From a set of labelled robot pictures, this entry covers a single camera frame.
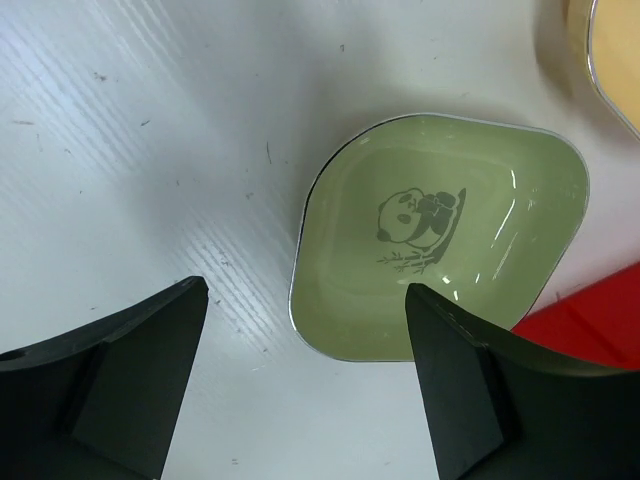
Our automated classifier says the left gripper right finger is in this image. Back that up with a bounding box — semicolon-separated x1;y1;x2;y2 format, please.
405;283;639;479

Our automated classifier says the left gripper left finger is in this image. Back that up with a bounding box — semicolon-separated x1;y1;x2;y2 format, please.
1;276;208;479

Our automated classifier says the green square plate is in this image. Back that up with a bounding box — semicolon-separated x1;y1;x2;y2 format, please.
288;113;590;362

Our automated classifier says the red plastic bin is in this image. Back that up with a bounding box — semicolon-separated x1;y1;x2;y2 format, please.
512;264;640;370

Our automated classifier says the yellow square plate left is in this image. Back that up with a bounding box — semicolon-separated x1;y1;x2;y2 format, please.
533;1;639;139

